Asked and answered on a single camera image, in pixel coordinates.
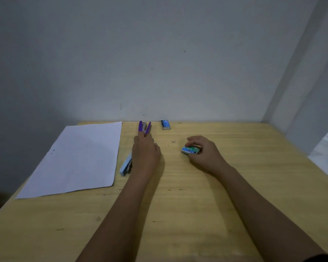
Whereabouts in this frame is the person's left hand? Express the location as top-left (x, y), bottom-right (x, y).
top-left (131, 133), bottom-right (162, 186)

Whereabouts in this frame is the person's right hand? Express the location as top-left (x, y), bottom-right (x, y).
top-left (186, 135), bottom-right (232, 176)

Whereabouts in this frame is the small blue-green staple box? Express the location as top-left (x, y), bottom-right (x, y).
top-left (181, 145), bottom-right (202, 156)

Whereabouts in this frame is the purple staple remover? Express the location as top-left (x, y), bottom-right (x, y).
top-left (138, 121), bottom-right (152, 135)

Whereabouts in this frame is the person's left forearm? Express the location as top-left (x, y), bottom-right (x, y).
top-left (76, 176), bottom-right (155, 262)

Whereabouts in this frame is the person's right forearm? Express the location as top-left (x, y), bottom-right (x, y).
top-left (221, 166), bottom-right (328, 262)

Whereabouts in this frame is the light blue stapler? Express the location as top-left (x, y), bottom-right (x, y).
top-left (120, 152), bottom-right (133, 177)

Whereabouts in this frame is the white paper sheet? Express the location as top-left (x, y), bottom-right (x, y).
top-left (16, 122), bottom-right (122, 199)

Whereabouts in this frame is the black sleeve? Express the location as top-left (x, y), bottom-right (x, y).
top-left (303, 253), bottom-right (328, 262)

